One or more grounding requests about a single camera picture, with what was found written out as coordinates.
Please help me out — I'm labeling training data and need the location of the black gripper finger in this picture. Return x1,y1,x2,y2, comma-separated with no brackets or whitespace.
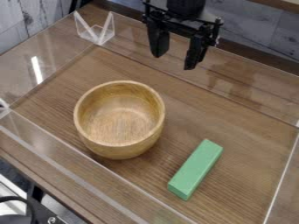
147,18,169,58
184,34,208,70

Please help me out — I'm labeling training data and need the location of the wooden bowl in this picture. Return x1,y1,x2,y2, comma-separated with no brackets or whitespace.
73,80,165,160

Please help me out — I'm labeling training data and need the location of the clear acrylic tray wall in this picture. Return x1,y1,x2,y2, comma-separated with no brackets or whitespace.
0,13,299,224

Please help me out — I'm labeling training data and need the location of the green rectangular block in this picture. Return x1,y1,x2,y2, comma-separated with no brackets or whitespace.
167,139,223,200

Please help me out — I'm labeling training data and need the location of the clear acrylic corner bracket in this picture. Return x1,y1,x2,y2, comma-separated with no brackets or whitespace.
73,11,115,46

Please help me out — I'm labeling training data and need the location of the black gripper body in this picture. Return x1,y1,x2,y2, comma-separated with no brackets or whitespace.
141,0,224,46

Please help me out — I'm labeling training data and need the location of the black cable bottom left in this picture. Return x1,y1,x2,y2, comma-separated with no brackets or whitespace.
0,195,38,224

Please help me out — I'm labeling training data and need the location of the black table leg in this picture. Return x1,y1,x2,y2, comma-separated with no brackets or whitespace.
26,184,66,224

